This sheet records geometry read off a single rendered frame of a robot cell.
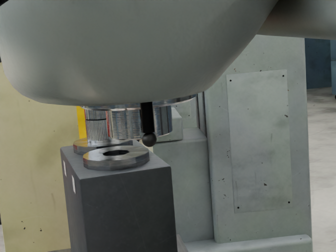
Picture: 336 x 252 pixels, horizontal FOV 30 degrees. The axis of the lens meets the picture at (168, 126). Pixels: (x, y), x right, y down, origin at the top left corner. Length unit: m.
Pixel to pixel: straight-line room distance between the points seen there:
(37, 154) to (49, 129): 0.10
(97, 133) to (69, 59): 0.55
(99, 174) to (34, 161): 1.44
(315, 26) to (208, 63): 0.07
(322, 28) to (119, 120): 0.15
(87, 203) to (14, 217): 1.49
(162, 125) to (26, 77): 0.10
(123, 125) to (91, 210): 0.37
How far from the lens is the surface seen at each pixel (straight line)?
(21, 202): 2.26
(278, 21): 0.45
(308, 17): 0.40
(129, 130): 0.44
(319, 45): 10.25
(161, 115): 0.44
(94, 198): 0.79
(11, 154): 2.22
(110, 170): 0.81
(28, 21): 0.37
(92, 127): 0.92
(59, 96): 0.40
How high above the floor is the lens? 1.37
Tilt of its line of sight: 10 degrees down
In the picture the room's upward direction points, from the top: 5 degrees counter-clockwise
